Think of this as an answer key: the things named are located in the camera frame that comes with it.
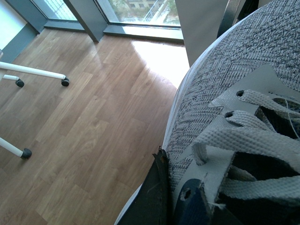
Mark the white table leg far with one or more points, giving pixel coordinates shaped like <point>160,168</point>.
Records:
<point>17,80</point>

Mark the black metal shoe rack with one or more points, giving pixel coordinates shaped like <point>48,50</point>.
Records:
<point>231,13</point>

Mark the white table leg lower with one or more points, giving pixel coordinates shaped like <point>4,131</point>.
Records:
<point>24,154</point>

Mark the white table leg near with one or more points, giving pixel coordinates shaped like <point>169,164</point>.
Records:
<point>4,67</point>

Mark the white table leg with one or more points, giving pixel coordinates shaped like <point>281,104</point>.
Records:
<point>17,80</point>
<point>24,154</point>
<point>4,67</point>

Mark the grey sneaker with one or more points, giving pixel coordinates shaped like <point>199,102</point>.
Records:
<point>233,135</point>

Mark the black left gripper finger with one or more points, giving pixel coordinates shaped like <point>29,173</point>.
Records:
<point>149,205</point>

